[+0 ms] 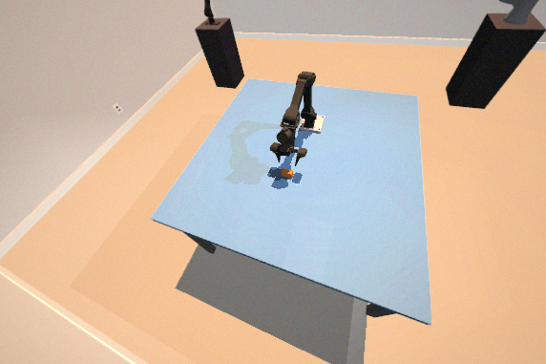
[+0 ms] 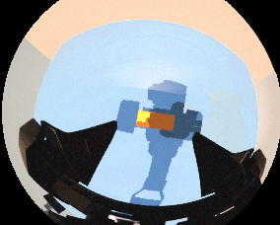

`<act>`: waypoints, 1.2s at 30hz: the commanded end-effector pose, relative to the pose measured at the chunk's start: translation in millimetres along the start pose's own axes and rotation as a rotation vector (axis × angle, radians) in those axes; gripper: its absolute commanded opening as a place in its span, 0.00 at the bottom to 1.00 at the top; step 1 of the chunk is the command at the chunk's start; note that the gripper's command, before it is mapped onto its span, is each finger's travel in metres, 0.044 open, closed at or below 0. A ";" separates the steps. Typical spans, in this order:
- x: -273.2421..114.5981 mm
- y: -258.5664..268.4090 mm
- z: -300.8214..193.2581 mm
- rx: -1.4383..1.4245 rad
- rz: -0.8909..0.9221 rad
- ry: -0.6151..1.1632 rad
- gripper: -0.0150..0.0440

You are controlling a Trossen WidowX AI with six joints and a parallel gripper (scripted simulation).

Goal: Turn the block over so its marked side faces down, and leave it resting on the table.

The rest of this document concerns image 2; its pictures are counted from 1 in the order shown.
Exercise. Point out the orange block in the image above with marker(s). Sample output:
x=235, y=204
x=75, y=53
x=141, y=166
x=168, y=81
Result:
x=156, y=120

